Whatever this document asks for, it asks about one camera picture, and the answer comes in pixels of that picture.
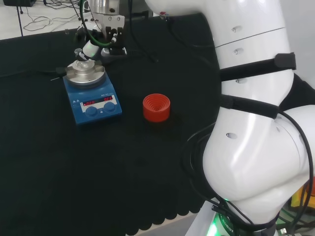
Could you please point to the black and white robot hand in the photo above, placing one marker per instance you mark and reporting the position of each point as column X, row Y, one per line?
column 108, row 24

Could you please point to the blue heater with steel plate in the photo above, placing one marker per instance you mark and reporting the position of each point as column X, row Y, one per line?
column 73, row 93

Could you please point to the thin steel probe rod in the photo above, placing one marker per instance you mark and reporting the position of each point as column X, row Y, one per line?
column 55, row 79

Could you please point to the black tripod leg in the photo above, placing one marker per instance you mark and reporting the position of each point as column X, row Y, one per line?
column 19, row 19

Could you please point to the black bench cloth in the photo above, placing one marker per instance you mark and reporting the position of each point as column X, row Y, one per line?
column 73, row 172

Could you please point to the yellow stop button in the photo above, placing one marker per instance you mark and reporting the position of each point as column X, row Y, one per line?
column 299, row 199

